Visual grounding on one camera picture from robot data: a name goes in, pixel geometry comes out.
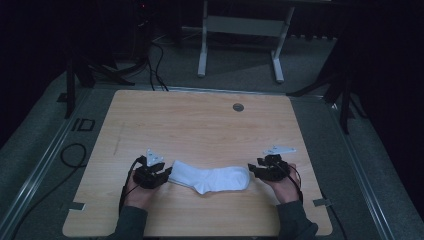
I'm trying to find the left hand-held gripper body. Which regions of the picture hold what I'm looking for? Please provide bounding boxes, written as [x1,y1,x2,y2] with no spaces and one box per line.
[132,148,172,190]

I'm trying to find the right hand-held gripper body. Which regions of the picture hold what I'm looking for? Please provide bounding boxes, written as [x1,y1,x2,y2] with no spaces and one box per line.
[256,145,297,183]

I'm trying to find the white sock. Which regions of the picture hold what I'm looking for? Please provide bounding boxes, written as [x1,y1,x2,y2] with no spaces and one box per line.
[167,159,251,196]

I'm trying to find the person's right hand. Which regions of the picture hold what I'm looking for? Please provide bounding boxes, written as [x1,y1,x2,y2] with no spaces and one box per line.
[266,162,301,205]

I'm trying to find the person's left hand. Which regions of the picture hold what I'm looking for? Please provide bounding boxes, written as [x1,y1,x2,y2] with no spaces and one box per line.
[124,179,162,212]

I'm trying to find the grey tape piece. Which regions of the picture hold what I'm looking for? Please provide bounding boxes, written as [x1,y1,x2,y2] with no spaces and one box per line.
[312,197,334,208]
[67,201,86,212]

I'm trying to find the black tape floor marks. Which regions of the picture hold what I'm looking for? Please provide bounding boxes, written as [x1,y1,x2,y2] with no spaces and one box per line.
[70,117,97,132]

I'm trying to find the black metal stand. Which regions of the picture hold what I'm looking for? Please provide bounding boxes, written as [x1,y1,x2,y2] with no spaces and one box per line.
[285,29,369,135]
[55,19,150,120]

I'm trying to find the right hand-held gripper black cable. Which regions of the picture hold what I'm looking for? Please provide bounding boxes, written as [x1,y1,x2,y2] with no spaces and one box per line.
[281,163,305,205]

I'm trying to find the hand-held gripper black cable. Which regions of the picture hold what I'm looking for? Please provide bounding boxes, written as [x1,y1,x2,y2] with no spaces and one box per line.
[281,163,305,205]
[118,155,145,215]

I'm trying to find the left hand-held gripper black cable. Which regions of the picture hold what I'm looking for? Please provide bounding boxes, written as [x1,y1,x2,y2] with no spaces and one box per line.
[118,155,145,215]

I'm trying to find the black floor cable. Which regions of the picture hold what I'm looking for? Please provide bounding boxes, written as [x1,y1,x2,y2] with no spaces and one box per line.
[9,142,88,240]
[145,39,170,92]

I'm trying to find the metal floor rail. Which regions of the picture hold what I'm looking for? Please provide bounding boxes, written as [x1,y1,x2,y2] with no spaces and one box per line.
[0,89,93,240]
[328,99,396,240]

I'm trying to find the white metal table frame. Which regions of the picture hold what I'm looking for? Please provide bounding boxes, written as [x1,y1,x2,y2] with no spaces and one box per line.
[197,0,296,84]

